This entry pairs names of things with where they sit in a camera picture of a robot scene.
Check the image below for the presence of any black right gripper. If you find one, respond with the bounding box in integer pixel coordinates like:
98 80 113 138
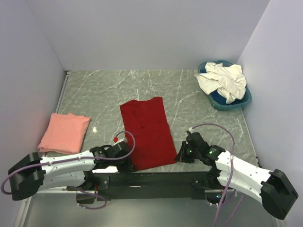
174 141 201 164

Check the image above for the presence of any red t shirt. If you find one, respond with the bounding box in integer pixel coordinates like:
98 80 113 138
120 97 177 171

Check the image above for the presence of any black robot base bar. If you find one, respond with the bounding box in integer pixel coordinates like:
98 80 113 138
80 172 224 200

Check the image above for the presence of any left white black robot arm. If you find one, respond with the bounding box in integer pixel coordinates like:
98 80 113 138
1 141 134 201

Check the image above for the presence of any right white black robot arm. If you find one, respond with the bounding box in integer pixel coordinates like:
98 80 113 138
175 132 299 220

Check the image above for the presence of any folded pink t shirt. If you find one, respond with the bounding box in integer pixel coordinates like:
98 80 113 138
38 113 90 155

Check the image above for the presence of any blue t shirt in basket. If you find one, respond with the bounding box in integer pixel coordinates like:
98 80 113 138
210 90 242 105

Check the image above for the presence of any teal plastic laundry basket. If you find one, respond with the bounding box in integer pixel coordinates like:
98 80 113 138
198 60 251 111

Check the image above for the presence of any white crumpled t shirt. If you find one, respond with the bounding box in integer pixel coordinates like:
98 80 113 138
195 62 247 104

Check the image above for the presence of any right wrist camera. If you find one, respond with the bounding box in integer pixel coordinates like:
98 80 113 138
187 127 194 135

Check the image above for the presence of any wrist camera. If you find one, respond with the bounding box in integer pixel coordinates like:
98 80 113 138
113 137 128 145
187 127 194 135

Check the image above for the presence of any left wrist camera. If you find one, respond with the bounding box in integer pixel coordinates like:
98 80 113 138
113 137 128 145

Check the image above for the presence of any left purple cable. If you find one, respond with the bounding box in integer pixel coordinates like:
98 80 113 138
1 131 137 210

